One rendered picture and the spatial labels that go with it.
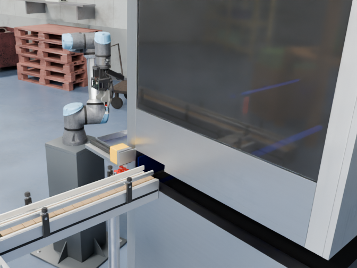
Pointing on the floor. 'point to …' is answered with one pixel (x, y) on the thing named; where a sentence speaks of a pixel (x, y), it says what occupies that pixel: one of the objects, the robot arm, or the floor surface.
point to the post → (132, 63)
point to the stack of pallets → (50, 56)
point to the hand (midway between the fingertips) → (107, 103)
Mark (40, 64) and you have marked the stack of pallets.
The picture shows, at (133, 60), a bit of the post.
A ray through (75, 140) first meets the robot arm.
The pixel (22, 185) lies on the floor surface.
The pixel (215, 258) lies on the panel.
